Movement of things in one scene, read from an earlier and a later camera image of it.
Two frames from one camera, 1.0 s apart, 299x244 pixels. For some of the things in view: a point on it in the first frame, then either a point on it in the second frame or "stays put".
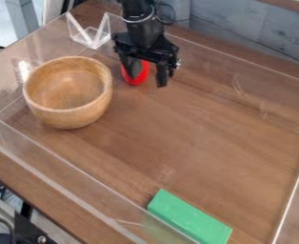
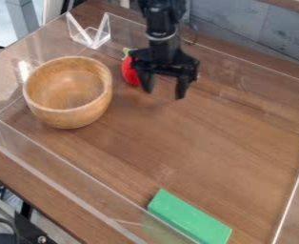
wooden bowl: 67,91 stays put
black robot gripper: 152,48 to 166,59
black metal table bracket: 28,232 stays put
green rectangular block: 187,219 stays put
